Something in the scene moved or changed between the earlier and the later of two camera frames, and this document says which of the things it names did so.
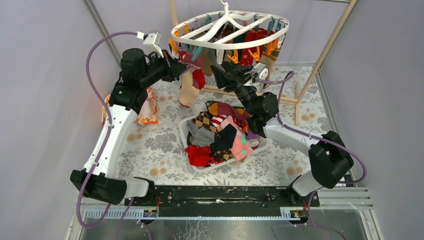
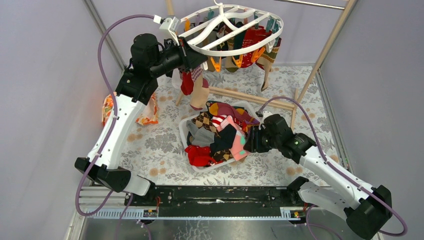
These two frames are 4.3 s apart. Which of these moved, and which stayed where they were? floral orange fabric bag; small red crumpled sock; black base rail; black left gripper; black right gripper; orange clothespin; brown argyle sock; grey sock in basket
Moved: black left gripper; orange clothespin; black right gripper
Stayed: black base rail; brown argyle sock; floral orange fabric bag; small red crumpled sock; grey sock in basket
